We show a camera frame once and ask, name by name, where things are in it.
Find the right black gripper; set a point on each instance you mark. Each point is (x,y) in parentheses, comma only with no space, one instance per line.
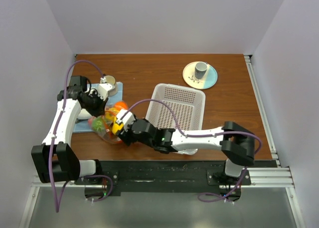
(126,137)

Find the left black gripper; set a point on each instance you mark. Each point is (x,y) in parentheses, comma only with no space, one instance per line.
(100,110)

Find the yellow fake bell pepper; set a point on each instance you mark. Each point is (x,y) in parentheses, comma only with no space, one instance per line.
(117,128)

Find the clear zip top bag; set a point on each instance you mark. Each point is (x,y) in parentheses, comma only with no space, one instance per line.
(108,117)

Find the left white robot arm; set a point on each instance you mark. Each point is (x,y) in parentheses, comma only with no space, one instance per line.
(54,159)

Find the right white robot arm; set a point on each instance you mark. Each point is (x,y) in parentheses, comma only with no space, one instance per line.
(232,140)

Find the orange fake fruit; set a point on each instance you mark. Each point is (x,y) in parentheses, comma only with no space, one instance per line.
(120,105)

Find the white ceramic bowl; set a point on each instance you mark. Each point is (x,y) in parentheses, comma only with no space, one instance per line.
(84,115)

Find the blue checkered cloth mat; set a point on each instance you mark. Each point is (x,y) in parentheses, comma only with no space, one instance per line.
(82,126)

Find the cream enamel mug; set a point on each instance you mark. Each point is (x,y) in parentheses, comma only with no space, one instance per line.
(110,80)

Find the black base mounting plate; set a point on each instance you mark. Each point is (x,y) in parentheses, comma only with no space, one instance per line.
(165,176)

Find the white perforated plastic basket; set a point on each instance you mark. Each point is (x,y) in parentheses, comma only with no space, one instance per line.
(176,104)

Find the pastel ceramic plate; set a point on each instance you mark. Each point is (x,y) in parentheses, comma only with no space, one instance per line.
(207,81)

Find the small grey cup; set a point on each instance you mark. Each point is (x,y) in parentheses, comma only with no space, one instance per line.
(200,69)

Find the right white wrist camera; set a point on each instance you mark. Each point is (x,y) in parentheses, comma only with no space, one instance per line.
(124,119)

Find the aluminium frame rail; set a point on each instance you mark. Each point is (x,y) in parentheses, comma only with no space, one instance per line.
(277,177)

